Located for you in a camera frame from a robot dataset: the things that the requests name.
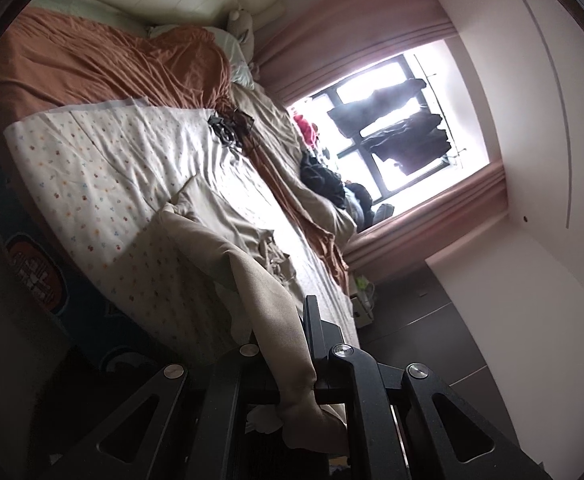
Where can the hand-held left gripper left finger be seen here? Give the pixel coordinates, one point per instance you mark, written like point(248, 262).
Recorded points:
point(232, 385)

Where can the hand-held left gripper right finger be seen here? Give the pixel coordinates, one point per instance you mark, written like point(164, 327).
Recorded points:
point(322, 350)

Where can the dark clothes pile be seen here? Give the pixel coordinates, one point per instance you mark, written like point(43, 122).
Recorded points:
point(359, 202)

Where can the black clothes heap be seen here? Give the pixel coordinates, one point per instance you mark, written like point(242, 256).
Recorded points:
point(322, 175)

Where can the small white cabinet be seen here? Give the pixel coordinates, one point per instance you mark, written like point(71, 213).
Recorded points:
point(362, 310)

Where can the yellow green object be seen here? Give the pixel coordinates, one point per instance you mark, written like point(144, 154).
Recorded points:
point(363, 286)

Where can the grey cushion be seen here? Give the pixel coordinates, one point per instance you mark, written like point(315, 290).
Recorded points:
point(383, 212)

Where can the black framed window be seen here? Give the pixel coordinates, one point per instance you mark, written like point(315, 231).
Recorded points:
point(367, 145)

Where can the dark hanging garment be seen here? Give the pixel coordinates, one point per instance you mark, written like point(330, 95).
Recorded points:
point(417, 155)
point(412, 127)

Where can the red garment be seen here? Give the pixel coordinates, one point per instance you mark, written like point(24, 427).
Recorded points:
point(307, 130)

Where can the beige duvet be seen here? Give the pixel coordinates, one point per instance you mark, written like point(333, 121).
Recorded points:
point(277, 130)

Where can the long dark hanging coat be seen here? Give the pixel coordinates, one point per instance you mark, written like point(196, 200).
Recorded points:
point(372, 107)

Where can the white dotted blanket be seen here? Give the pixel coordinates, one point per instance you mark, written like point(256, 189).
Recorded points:
point(97, 160)

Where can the pale green pillow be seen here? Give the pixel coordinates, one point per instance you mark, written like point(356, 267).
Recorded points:
point(239, 72)

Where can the grey stuffed toy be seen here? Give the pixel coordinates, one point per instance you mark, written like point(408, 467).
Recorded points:
point(242, 27)

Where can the rust brown blanket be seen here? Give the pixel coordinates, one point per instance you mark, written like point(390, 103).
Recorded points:
point(97, 60)

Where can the pale green bed sheet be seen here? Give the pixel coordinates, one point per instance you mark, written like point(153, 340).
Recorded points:
point(82, 7)

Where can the clothes rail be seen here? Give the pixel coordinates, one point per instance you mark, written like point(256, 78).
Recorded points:
point(444, 110)

